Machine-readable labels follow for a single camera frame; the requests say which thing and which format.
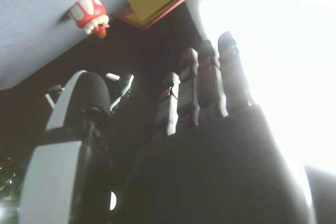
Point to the red white mushroom toy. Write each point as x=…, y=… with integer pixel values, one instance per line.
x=86, y=11

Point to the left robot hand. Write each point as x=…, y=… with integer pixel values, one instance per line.
x=210, y=161

